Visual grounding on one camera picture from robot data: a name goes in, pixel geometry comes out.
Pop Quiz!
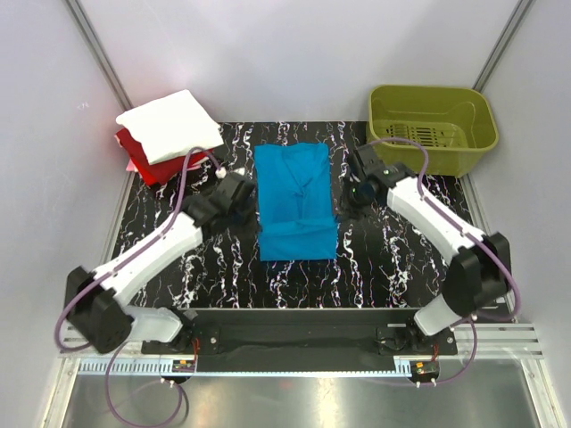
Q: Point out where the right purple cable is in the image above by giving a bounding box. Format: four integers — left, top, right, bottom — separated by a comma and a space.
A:
365, 136, 523, 388

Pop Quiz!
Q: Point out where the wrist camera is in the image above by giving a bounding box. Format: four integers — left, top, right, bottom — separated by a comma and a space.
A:
347, 144, 401, 181
216, 172, 255, 202

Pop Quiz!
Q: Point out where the folded red t-shirt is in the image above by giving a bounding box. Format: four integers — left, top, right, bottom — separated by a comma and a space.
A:
115, 128, 185, 186

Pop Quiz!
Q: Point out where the olive green plastic basket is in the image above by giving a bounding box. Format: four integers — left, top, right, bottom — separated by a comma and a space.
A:
367, 85, 499, 177

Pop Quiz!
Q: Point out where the left corner aluminium post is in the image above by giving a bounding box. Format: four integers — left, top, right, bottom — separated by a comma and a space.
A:
62, 0, 133, 111

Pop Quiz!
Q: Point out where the right corner aluminium post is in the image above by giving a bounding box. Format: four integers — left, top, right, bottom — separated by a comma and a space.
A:
472, 0, 536, 93

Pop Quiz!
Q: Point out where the blue t-shirt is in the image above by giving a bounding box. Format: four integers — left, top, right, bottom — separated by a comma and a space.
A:
254, 143, 338, 262

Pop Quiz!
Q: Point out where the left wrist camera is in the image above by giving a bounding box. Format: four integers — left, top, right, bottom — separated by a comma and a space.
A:
216, 172, 255, 202

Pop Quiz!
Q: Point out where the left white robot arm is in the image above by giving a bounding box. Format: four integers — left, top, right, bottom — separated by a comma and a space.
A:
65, 192, 255, 354

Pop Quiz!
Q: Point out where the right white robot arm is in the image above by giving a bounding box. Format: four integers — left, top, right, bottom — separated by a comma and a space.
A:
343, 174, 516, 354

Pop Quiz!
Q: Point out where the corner aluminium post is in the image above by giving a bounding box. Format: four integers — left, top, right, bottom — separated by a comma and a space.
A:
472, 0, 536, 93
62, 0, 133, 111

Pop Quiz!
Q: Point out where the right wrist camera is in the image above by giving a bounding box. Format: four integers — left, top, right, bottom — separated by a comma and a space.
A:
347, 144, 401, 181

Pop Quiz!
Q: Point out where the aluminium frame rail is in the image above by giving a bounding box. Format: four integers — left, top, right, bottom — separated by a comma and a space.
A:
58, 324, 546, 358

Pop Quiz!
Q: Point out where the folded pink t-shirt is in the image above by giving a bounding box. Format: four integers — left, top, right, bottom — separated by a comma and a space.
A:
126, 160, 137, 172

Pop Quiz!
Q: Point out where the folded white t-shirt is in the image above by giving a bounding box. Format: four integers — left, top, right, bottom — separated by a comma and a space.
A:
116, 89, 223, 165

